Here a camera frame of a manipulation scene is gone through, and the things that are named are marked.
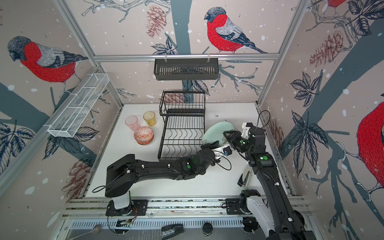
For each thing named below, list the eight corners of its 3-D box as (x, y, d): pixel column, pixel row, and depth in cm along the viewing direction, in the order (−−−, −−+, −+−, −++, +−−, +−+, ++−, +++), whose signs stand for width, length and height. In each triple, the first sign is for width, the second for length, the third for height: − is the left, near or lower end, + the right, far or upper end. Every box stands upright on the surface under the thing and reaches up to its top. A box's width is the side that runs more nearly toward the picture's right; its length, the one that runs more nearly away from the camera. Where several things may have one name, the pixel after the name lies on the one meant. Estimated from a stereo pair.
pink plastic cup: (126, 131, 105) (123, 125, 100) (130, 121, 111) (127, 115, 105) (139, 131, 105) (135, 125, 100) (142, 121, 111) (139, 115, 105)
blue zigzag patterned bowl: (135, 146, 97) (131, 140, 91) (139, 133, 104) (135, 127, 98) (152, 146, 97) (149, 140, 91) (155, 133, 104) (153, 127, 98)
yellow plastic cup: (144, 127, 107) (141, 120, 102) (147, 117, 113) (144, 111, 107) (155, 127, 107) (153, 120, 102) (157, 117, 113) (155, 111, 107)
